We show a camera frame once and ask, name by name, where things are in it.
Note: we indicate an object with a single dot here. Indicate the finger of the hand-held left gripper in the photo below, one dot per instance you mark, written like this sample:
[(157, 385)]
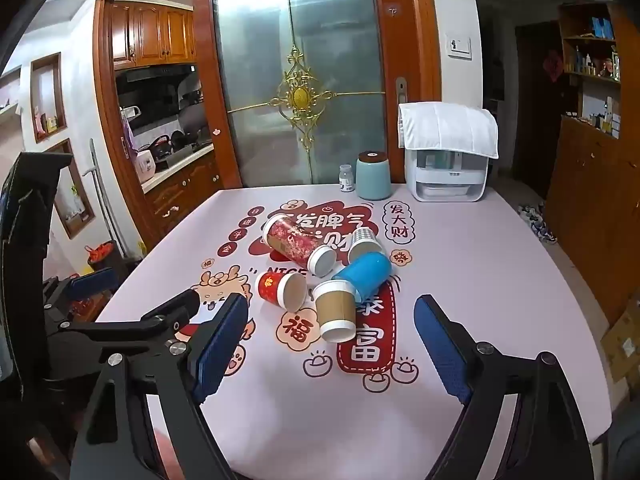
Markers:
[(165, 310), (92, 282)]

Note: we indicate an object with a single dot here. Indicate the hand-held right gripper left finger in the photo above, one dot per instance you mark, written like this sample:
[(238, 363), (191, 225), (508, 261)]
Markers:
[(220, 347)]

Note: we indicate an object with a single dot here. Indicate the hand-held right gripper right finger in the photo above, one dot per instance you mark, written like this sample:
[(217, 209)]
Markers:
[(440, 347)]

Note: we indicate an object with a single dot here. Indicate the brown sleeve paper cup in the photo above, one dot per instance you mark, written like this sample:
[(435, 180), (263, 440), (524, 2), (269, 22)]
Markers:
[(335, 312)]

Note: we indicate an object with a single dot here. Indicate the small red paper cup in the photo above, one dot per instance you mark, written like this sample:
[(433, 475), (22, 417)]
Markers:
[(272, 285)]

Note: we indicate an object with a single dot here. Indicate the blue cup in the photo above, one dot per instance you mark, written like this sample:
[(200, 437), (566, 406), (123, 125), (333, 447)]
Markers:
[(365, 272)]

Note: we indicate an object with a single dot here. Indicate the tall red patterned paper cup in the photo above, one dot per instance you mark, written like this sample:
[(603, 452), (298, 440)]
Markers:
[(292, 242)]

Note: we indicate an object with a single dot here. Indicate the grey striped paper cup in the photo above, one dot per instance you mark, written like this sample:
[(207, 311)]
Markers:
[(364, 240)]

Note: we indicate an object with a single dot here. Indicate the red bag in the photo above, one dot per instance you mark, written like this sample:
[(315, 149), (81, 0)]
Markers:
[(100, 252)]

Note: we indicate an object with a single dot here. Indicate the wooden kitchen counter cabinet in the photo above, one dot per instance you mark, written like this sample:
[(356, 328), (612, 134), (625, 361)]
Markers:
[(182, 192)]

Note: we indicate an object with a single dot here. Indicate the pile of shoes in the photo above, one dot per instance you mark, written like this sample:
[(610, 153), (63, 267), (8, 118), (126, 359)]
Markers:
[(537, 220)]

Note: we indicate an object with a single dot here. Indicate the white countertop appliance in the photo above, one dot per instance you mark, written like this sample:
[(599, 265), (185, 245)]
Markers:
[(447, 180)]

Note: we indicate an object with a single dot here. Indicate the black wok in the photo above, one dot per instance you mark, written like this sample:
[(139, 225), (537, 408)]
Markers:
[(182, 139)]

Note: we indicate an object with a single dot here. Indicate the teal canister with lid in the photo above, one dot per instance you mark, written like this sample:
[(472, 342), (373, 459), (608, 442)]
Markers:
[(373, 177)]

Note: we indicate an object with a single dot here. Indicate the cardboard box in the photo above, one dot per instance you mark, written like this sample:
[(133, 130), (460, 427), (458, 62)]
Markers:
[(622, 342)]

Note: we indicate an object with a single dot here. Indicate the small white bottle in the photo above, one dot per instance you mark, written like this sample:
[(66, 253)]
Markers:
[(346, 180)]

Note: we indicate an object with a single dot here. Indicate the range hood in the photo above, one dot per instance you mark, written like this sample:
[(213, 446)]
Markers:
[(155, 73)]

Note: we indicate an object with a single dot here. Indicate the wooden shelf cabinet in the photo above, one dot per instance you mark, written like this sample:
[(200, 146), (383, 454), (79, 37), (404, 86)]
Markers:
[(590, 190)]

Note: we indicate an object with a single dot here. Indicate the white quilted towel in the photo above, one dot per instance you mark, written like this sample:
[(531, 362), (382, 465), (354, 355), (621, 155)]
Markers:
[(447, 127)]

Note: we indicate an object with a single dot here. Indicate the wooden upper kitchen cabinets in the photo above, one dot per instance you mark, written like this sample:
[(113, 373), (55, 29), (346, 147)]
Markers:
[(150, 35)]

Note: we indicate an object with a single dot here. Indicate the frosted glass sliding door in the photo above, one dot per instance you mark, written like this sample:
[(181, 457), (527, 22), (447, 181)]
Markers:
[(260, 85)]

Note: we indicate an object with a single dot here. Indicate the red door ornament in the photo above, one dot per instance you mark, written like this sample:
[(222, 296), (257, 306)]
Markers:
[(553, 65)]

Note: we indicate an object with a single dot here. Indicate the wooden wall niche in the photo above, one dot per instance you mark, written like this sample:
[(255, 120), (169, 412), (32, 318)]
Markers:
[(75, 195), (47, 97)]

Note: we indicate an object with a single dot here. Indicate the white wall switch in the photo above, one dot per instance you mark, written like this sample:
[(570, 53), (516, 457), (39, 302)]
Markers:
[(459, 45)]

